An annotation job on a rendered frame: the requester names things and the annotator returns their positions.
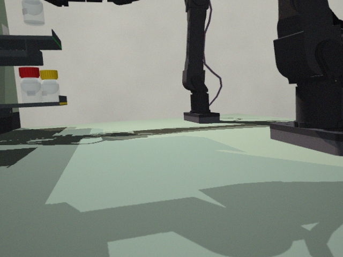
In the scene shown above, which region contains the clear glass bottle with yellow cap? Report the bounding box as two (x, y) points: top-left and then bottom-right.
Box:
(40, 70), (60, 102)

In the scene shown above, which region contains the clear bottle with red cap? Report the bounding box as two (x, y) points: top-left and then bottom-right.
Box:
(19, 67), (43, 103)

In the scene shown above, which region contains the clear bottle with green cap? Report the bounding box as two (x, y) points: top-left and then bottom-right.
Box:
(21, 0), (45, 26)

